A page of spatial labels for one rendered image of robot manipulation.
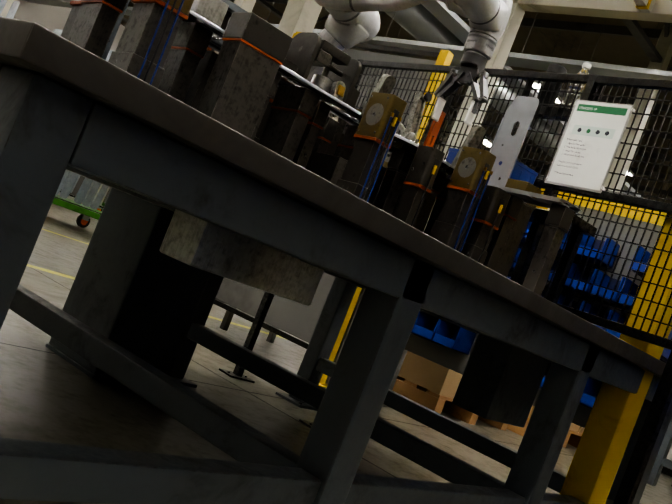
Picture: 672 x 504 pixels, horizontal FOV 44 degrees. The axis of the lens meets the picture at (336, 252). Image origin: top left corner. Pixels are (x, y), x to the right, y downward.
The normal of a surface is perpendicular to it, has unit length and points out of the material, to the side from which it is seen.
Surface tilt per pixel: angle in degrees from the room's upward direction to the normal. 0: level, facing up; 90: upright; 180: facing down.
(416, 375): 90
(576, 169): 90
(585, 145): 90
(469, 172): 90
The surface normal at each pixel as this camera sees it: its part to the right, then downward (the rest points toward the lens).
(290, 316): -0.60, -0.26
